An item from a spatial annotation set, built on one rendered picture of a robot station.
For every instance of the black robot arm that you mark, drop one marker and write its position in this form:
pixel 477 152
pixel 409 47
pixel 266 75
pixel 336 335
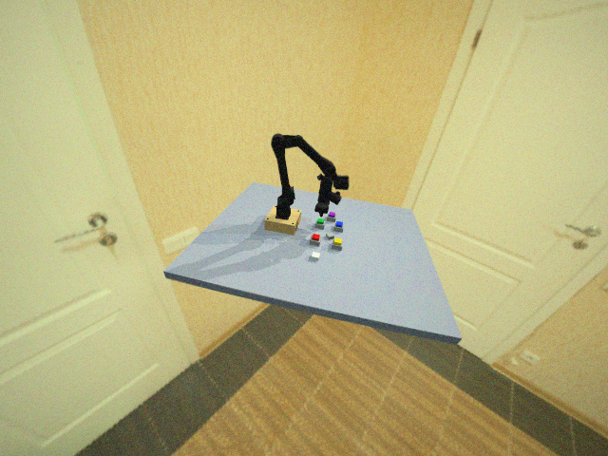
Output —
pixel 330 178

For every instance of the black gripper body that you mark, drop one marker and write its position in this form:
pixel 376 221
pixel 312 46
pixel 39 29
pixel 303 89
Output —
pixel 322 206

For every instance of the green button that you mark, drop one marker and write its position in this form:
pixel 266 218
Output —
pixel 320 223

